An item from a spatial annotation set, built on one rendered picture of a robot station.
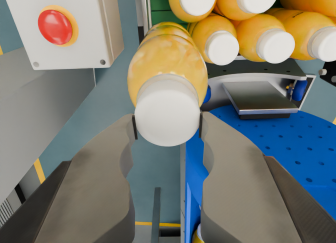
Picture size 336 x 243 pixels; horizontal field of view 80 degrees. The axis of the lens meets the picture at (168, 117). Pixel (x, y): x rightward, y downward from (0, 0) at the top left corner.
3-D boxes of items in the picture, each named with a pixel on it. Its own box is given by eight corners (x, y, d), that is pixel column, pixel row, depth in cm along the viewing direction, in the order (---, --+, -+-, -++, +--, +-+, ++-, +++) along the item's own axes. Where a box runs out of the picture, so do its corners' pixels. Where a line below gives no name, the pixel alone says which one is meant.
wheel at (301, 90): (289, 102, 42) (300, 105, 41) (295, 82, 40) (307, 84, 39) (293, 94, 45) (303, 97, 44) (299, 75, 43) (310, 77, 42)
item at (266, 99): (221, 92, 46) (237, 122, 35) (222, 82, 45) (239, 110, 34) (265, 90, 46) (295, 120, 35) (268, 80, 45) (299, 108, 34)
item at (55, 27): (48, 43, 24) (43, 46, 23) (37, 9, 22) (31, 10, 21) (78, 42, 24) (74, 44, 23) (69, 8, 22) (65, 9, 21)
